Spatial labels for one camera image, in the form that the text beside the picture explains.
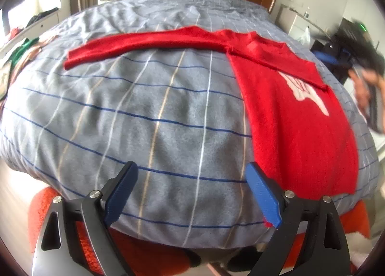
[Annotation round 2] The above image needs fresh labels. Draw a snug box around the orange fuzzy bed sheet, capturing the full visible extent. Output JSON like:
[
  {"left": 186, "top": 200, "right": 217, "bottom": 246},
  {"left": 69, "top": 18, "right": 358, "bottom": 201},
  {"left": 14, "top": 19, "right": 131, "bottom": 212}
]
[{"left": 28, "top": 187, "right": 370, "bottom": 276}]

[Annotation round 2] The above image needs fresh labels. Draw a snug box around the phone in brown case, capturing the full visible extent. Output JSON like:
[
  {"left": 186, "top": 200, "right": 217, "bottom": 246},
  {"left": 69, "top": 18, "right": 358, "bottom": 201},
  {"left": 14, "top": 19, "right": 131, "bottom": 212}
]
[{"left": 0, "top": 63, "right": 14, "bottom": 99}]

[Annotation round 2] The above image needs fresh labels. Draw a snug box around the dark clothes pile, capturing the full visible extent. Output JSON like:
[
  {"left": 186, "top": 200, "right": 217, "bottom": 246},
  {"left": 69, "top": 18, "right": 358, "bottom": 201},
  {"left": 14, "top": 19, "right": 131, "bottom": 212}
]
[{"left": 27, "top": 8, "right": 59, "bottom": 27}]

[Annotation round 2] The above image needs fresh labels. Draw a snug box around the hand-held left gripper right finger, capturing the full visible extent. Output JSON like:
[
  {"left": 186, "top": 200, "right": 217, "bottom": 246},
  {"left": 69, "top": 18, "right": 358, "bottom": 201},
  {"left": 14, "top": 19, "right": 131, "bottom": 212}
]
[{"left": 246, "top": 162, "right": 351, "bottom": 276}]

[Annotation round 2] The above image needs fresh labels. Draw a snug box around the green and white garment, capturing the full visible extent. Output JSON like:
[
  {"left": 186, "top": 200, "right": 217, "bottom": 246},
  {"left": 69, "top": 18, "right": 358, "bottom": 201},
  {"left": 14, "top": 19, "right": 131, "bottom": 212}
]
[{"left": 6, "top": 37, "right": 39, "bottom": 66}]

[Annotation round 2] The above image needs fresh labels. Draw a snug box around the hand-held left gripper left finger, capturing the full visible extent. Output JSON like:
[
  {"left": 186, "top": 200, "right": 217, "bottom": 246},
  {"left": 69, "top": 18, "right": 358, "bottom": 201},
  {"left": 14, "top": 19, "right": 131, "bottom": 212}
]
[{"left": 32, "top": 161, "right": 139, "bottom": 276}]

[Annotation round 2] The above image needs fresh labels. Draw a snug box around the person's right hand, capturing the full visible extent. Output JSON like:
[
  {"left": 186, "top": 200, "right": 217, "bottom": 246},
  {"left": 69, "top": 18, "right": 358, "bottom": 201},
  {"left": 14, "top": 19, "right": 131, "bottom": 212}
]
[{"left": 349, "top": 67, "right": 385, "bottom": 112}]

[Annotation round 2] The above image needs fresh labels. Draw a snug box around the red sweater with white print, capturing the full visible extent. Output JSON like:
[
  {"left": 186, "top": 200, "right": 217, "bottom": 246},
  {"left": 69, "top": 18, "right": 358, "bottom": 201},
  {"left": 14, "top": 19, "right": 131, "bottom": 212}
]
[{"left": 64, "top": 26, "right": 360, "bottom": 197}]

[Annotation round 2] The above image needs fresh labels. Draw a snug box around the white desk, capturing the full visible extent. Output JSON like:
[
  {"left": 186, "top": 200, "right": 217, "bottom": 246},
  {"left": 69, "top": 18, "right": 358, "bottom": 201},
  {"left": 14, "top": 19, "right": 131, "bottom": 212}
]
[{"left": 278, "top": 4, "right": 325, "bottom": 42}]

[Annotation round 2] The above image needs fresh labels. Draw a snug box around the black jacket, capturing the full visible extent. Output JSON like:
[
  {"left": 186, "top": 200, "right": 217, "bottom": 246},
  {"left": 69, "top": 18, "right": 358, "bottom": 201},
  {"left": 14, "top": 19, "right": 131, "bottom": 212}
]
[{"left": 311, "top": 38, "right": 352, "bottom": 84}]

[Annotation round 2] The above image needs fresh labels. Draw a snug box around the white dresser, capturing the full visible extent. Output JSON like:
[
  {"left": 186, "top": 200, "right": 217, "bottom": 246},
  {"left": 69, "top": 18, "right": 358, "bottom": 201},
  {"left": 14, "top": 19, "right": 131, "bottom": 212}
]
[{"left": 0, "top": 12, "right": 61, "bottom": 57}]

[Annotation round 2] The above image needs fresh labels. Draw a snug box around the grey-blue checked bed blanket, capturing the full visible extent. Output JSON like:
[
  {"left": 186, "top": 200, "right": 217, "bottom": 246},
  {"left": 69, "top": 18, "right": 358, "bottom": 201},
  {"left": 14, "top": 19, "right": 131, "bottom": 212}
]
[{"left": 0, "top": 0, "right": 379, "bottom": 249}]

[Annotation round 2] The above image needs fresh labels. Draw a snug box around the blue garment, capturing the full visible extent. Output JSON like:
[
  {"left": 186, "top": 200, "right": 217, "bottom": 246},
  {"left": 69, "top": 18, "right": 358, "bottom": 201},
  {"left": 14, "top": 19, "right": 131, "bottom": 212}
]
[{"left": 321, "top": 51, "right": 340, "bottom": 67}]

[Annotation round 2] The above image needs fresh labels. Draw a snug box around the window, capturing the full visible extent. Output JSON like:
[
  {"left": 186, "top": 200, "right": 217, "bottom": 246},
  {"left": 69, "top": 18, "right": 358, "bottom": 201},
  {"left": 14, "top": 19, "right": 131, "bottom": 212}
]
[{"left": 0, "top": 0, "right": 27, "bottom": 36}]

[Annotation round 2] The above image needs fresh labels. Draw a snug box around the white plastic bag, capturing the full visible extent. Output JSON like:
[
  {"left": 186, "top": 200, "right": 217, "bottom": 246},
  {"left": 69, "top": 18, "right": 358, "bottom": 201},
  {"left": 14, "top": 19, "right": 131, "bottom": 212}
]
[{"left": 296, "top": 26, "right": 312, "bottom": 45}]

